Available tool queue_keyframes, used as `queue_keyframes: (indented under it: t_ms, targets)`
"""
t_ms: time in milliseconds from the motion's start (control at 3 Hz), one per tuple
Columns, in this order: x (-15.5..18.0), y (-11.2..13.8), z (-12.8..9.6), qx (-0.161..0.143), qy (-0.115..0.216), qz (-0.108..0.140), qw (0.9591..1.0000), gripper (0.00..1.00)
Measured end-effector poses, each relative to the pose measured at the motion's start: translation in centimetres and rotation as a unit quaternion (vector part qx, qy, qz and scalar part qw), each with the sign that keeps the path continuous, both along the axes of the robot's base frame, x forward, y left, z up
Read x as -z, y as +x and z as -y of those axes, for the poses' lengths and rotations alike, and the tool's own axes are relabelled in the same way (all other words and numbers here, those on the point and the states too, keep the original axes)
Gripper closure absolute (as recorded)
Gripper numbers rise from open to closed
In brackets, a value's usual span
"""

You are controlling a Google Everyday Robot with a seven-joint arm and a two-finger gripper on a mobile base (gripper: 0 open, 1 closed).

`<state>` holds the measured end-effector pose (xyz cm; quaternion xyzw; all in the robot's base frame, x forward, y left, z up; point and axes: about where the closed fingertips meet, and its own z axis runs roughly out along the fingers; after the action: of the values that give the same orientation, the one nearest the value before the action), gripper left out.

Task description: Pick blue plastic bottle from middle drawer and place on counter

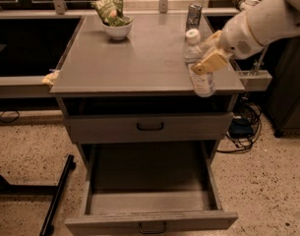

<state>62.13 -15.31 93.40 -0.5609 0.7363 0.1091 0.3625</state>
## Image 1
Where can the silver drink can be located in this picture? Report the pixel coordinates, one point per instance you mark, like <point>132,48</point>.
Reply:
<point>194,16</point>

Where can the closed grey top drawer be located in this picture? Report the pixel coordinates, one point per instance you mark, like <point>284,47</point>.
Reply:
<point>139,128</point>

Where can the white power plug adapter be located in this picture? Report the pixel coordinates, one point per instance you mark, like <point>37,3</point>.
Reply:
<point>244,4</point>

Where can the black metal stand leg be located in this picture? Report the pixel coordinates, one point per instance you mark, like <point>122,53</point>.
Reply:
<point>55,191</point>

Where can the grey horizontal rail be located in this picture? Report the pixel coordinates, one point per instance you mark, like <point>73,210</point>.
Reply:
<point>23,87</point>

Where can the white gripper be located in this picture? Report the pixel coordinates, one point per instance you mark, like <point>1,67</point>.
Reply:
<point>238,39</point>

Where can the grey drawer cabinet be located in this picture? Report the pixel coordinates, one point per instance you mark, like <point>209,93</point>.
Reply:
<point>142,74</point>

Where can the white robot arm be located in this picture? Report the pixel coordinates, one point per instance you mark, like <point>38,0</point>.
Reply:
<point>269,21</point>

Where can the open grey middle drawer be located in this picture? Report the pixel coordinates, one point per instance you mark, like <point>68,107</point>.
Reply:
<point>150,189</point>

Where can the green snack bag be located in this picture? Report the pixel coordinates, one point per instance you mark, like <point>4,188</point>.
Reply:
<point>111,12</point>

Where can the white ceramic bowl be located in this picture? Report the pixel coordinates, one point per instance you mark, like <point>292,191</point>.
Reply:
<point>119,32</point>

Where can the clear plastic water bottle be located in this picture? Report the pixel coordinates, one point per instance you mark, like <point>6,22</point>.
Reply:
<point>203,84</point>

